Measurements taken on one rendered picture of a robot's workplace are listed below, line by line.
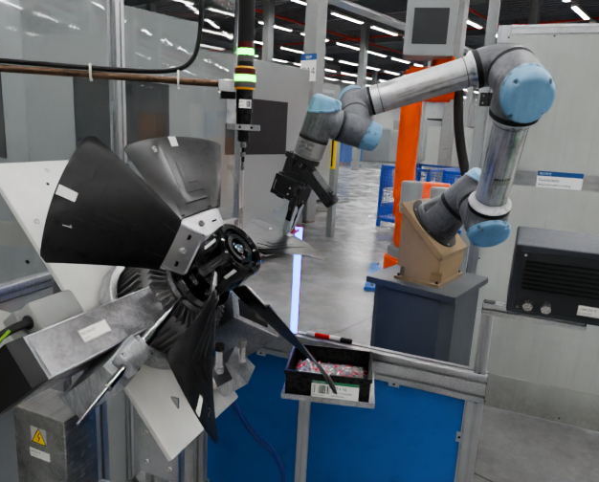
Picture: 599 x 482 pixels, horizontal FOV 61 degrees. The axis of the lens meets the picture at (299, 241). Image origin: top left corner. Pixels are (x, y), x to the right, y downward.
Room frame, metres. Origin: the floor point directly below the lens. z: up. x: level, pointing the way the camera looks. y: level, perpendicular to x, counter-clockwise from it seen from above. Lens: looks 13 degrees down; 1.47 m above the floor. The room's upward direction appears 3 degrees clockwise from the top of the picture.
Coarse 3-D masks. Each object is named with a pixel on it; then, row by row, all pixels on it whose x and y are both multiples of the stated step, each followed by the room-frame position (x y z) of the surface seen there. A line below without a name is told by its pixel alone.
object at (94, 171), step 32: (96, 160) 0.85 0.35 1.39; (96, 192) 0.83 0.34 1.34; (128, 192) 0.87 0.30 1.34; (96, 224) 0.82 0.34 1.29; (128, 224) 0.86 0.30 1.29; (160, 224) 0.91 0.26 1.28; (64, 256) 0.78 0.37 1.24; (96, 256) 0.82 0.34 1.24; (128, 256) 0.87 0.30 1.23; (160, 256) 0.91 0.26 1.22
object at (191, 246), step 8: (184, 232) 0.95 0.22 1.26; (192, 232) 0.96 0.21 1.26; (176, 240) 0.94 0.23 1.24; (184, 240) 0.95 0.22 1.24; (192, 240) 0.96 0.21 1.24; (200, 240) 0.97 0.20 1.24; (176, 248) 0.94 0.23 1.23; (192, 248) 0.96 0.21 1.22; (168, 256) 0.93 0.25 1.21; (176, 256) 0.94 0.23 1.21; (184, 256) 0.95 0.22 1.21; (192, 256) 0.96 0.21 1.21; (168, 264) 0.93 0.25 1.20; (184, 264) 0.95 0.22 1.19; (176, 272) 0.94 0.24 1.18; (184, 272) 0.95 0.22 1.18
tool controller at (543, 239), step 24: (528, 240) 1.16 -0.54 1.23; (552, 240) 1.16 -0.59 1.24; (576, 240) 1.15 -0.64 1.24; (528, 264) 1.15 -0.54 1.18; (552, 264) 1.13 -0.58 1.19; (576, 264) 1.11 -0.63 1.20; (528, 288) 1.16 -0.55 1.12; (552, 288) 1.14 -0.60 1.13; (576, 288) 1.12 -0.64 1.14; (528, 312) 1.18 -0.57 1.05; (552, 312) 1.15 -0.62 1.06; (576, 312) 1.13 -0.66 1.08
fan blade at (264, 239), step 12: (252, 228) 1.29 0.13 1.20; (264, 228) 1.31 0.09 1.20; (276, 228) 1.33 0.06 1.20; (264, 240) 1.20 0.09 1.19; (276, 240) 1.22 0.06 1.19; (288, 240) 1.26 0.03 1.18; (300, 240) 1.30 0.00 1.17; (264, 252) 1.11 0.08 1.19; (276, 252) 1.13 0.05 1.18; (288, 252) 1.16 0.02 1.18; (300, 252) 1.20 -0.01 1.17; (312, 252) 1.24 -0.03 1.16
